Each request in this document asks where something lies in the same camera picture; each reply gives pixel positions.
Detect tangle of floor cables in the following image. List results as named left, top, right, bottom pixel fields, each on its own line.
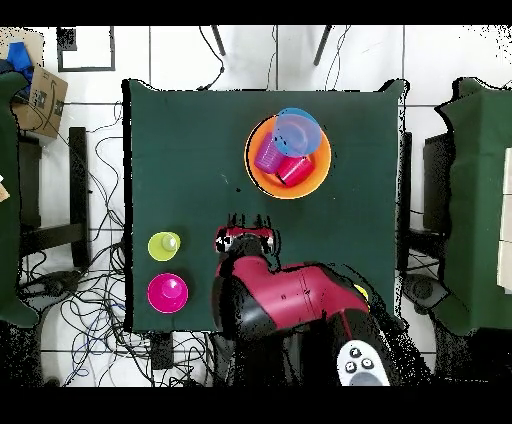
left=17, top=101, right=217, bottom=388

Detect black metal stand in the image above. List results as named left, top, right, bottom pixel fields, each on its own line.
left=17, top=126, right=91, bottom=270

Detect pale yellow translucent cup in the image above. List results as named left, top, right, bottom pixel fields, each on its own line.
left=147, top=230, right=182, bottom=263

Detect black power strip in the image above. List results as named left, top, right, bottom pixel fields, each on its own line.
left=150, top=331, right=174, bottom=371

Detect black square floor frame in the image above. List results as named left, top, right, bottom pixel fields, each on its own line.
left=55, top=25, right=117, bottom=74

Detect purple cup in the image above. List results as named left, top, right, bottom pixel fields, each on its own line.
left=253, top=131, right=287, bottom=175

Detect flat cardboard sheet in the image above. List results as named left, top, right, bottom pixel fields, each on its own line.
left=0, top=26, right=46, bottom=67

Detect green covered side table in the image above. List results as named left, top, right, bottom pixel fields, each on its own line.
left=433, top=77, right=512, bottom=337
left=0, top=70, right=41, bottom=329

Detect small red bowl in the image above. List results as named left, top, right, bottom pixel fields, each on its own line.
left=146, top=272, right=190, bottom=315

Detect white boxes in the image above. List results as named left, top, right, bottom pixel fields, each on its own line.
left=496, top=146, right=512, bottom=295

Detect dark green tablecloth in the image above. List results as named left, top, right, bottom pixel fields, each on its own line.
left=121, top=78, right=410, bottom=334

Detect black floor device with knob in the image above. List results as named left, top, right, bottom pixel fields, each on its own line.
left=21, top=270, right=83, bottom=305

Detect black cable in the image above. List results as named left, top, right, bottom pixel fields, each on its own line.
left=197, top=25, right=226, bottom=92

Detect dark grey floor device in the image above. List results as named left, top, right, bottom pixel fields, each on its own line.
left=403, top=273, right=449, bottom=309

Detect blue bag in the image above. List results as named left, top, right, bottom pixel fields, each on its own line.
left=5, top=41, right=36, bottom=95

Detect cardboard box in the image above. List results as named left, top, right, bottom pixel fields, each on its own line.
left=10, top=64, right=70, bottom=140

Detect large orange bowl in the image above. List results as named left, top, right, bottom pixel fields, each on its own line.
left=243, top=112, right=333, bottom=200

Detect red cup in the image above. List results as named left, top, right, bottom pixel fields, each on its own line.
left=275, top=154, right=315, bottom=188

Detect small blue bowl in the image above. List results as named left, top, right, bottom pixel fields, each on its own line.
left=272, top=106, right=324, bottom=159

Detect black tripod leg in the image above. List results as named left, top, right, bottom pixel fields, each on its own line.
left=312, top=25, right=333, bottom=67
left=210, top=25, right=227, bottom=57

